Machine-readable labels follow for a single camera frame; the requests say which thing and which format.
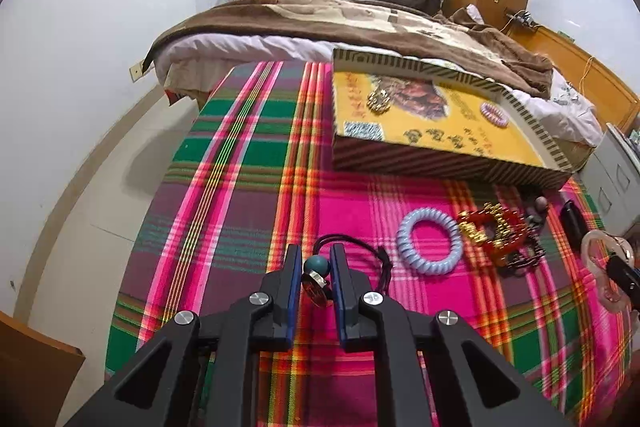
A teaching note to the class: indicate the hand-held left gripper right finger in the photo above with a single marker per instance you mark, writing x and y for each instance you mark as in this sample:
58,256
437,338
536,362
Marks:
338,297

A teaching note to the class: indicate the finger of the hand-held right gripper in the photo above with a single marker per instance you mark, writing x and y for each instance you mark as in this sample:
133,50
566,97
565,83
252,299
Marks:
622,274

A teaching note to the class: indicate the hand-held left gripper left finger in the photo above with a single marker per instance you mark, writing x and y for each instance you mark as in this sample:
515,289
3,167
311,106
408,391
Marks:
296,292

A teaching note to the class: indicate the clear claw hair clip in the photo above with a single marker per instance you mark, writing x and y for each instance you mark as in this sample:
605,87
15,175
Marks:
592,252

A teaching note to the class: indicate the black wrist band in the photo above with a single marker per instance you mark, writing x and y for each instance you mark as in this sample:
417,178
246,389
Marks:
570,219

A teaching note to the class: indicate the yellow striped box lid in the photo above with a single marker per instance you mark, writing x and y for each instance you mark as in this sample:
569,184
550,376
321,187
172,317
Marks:
425,142

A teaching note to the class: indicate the grey nightstand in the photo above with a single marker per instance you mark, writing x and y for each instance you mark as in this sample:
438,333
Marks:
615,177

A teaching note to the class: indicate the plaid cloth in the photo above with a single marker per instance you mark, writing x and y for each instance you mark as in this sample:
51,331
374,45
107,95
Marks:
225,207

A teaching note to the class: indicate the wooden headboard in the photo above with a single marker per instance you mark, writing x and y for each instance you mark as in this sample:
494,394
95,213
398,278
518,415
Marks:
600,77

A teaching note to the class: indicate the gold brooch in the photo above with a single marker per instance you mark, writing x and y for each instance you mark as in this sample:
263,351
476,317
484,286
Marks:
380,102

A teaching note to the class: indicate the power strip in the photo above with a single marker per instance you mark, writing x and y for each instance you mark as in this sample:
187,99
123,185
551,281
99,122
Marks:
520,18

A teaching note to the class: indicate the wooden furniture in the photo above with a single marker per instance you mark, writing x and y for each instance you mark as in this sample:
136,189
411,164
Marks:
30,372

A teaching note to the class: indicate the white pillow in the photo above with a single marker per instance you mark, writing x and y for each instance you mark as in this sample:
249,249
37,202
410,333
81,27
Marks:
475,14

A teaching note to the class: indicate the wall socket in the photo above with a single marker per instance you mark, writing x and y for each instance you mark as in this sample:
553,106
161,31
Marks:
135,72

